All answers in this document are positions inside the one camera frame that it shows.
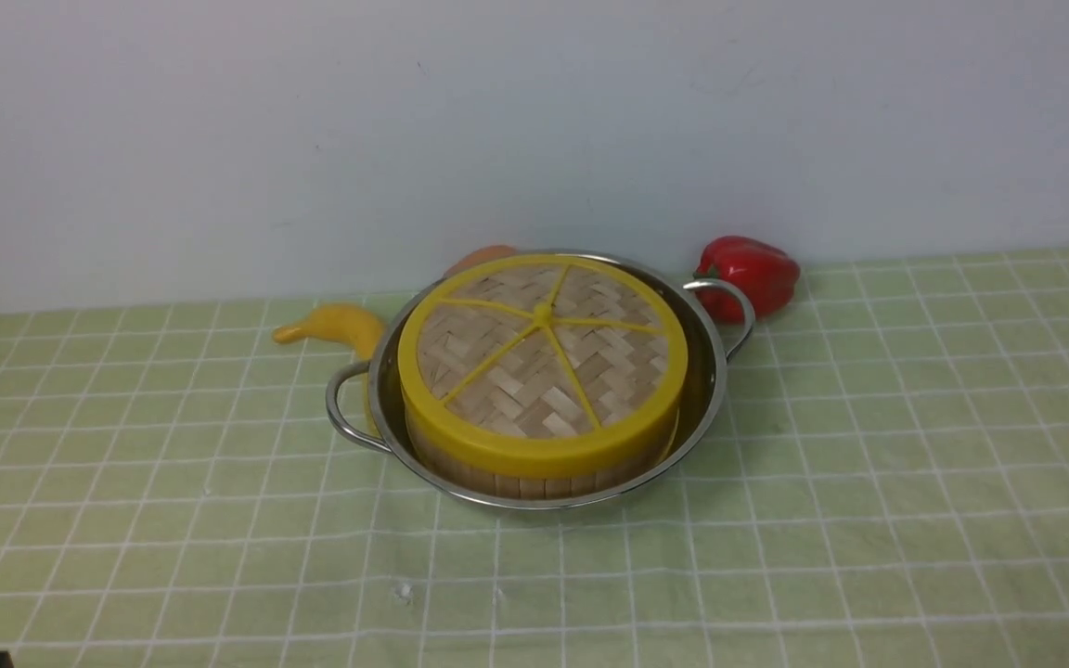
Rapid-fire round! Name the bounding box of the red bell pepper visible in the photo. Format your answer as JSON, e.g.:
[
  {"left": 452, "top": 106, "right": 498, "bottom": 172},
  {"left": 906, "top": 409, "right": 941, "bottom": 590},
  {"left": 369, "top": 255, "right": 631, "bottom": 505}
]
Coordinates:
[{"left": 694, "top": 236, "right": 801, "bottom": 319}]

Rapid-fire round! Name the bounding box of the yellow banana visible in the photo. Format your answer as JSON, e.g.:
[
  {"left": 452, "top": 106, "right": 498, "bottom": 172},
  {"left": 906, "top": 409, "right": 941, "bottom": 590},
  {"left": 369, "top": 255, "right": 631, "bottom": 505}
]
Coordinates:
[{"left": 272, "top": 302, "right": 386, "bottom": 360}]

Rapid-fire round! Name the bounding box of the green checked tablecloth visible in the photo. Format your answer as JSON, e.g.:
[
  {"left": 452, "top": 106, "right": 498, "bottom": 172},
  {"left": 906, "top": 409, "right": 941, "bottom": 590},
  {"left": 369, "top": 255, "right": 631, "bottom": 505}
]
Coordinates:
[{"left": 0, "top": 247, "right": 1069, "bottom": 667}]

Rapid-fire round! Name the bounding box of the orange fruit behind pot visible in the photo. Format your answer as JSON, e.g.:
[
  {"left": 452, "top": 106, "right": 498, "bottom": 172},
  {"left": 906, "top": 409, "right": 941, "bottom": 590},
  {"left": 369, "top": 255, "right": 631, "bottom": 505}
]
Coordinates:
[{"left": 443, "top": 245, "right": 520, "bottom": 279}]

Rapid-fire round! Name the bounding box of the yellow bamboo steamer basket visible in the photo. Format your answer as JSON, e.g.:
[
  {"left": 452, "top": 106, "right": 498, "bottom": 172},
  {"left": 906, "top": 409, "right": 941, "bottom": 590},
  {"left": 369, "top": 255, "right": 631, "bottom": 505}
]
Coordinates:
[{"left": 405, "top": 413, "right": 679, "bottom": 502}]

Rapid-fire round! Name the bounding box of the stainless steel pot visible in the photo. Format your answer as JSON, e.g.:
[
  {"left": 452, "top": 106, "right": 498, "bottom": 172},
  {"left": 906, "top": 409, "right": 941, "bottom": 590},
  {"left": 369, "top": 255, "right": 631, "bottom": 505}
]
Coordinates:
[{"left": 324, "top": 250, "right": 755, "bottom": 511}]

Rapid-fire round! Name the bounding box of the yellow bamboo steamer lid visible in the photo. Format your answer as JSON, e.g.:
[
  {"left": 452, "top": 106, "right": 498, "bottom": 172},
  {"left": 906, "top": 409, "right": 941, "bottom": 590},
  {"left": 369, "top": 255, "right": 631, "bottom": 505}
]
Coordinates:
[{"left": 397, "top": 253, "right": 690, "bottom": 452}]

